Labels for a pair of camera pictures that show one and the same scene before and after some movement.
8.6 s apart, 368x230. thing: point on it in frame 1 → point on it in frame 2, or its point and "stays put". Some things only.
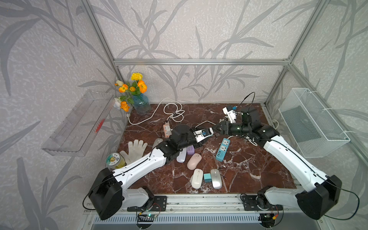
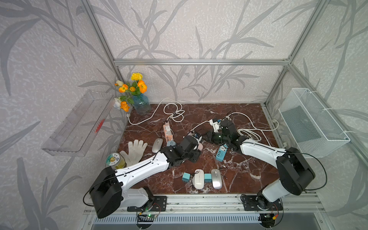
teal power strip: x=223 y=149 stays put
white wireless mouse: x=196 y=179 stays put
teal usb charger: x=207 y=178 stays put
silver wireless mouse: x=216 y=178 stays put
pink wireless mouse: x=194 y=161 → x=200 y=146
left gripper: x=190 y=131 → x=196 y=156
